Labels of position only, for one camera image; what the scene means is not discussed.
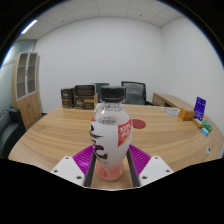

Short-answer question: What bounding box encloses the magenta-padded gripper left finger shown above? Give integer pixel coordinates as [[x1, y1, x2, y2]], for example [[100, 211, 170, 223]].
[[50, 144, 98, 188]]

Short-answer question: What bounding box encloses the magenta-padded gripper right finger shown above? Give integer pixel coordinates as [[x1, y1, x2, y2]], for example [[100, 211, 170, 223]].
[[126, 143, 175, 188]]

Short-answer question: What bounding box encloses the clear drink bottle black cap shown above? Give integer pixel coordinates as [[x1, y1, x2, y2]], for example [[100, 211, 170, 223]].
[[89, 85, 134, 182]]

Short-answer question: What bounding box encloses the flat round red coaster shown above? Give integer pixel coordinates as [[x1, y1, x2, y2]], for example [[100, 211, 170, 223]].
[[131, 118, 147, 130]]

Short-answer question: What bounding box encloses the sheet with round print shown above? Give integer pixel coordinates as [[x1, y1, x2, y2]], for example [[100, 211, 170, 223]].
[[162, 106, 182, 117]]

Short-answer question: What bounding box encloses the small yellow box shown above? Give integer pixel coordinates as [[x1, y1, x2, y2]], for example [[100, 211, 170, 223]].
[[191, 117, 204, 129]]

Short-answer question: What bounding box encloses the small blue box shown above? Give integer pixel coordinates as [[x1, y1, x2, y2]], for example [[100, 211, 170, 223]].
[[200, 126, 211, 137]]

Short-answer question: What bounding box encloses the orange box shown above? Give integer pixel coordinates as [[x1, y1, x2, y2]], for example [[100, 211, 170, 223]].
[[178, 107, 196, 121]]

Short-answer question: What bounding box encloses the black armchair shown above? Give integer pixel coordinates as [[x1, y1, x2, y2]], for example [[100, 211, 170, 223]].
[[0, 107, 27, 159]]

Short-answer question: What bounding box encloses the small green box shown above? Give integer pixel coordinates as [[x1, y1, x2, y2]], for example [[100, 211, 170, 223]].
[[201, 119, 213, 132]]

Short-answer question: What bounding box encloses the brown and tan carton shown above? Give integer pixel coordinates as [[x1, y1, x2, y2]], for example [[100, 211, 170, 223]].
[[73, 94, 99, 111]]

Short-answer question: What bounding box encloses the wooden side desk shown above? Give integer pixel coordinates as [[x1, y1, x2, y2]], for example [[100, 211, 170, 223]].
[[151, 92, 195, 112]]

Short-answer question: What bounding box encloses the tall dark brown box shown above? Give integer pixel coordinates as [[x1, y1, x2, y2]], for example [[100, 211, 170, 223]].
[[60, 87, 75, 109]]

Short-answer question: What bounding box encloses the purple card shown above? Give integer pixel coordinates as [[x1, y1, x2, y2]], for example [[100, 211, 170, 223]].
[[193, 96, 207, 121]]

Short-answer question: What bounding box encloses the grey mesh office chair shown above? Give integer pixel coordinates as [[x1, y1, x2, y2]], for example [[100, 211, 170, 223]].
[[120, 80, 154, 106]]

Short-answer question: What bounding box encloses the black ribbed box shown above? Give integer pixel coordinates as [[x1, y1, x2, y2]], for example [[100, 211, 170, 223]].
[[73, 84, 97, 98]]

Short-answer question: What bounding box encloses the black office chair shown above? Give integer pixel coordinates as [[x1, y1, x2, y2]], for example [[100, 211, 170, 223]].
[[91, 82, 110, 102]]

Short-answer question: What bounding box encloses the wooden cabinet shelf unit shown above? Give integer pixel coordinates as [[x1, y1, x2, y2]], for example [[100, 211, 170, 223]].
[[11, 51, 43, 129]]

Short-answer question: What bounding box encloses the long ceiling light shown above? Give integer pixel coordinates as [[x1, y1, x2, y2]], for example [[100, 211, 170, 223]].
[[20, 19, 39, 35]]

